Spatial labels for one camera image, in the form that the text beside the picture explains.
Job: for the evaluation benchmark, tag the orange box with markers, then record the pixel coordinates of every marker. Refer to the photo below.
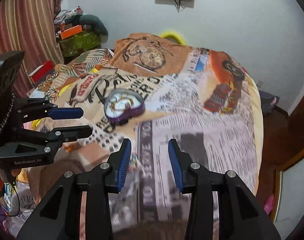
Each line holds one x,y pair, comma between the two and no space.
70,32

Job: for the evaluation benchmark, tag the heart-shaped purple tin box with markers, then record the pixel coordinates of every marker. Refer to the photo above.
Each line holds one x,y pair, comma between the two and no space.
121,118

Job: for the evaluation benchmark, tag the dark bag on floor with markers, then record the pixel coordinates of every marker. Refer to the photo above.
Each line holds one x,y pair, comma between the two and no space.
268,102

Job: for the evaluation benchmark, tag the green patterned storage box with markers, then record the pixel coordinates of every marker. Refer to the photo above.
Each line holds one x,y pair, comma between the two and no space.
79,43

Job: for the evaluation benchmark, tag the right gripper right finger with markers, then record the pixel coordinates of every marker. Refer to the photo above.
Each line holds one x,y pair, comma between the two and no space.
240,215

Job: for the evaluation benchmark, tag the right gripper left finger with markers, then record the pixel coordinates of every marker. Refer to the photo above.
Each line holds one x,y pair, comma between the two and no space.
57,216

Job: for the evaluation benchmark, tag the newspaper print bed blanket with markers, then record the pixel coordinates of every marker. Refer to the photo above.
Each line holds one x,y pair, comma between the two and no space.
200,97

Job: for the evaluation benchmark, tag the red beaded jewelry pile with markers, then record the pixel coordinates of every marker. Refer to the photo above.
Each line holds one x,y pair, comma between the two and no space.
121,104

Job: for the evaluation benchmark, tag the striped red curtain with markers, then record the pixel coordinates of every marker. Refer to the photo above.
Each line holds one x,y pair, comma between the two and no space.
28,25

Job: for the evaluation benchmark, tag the wall power outlet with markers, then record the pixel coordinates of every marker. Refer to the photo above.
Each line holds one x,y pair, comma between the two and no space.
259,83

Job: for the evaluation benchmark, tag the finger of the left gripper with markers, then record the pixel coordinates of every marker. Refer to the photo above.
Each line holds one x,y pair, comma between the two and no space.
64,133
59,112

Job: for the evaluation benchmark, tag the person hand holding gripper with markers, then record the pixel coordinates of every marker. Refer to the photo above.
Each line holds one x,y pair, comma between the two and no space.
9,176

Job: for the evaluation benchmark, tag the wooden door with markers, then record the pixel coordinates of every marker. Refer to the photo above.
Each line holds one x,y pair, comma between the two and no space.
283,135

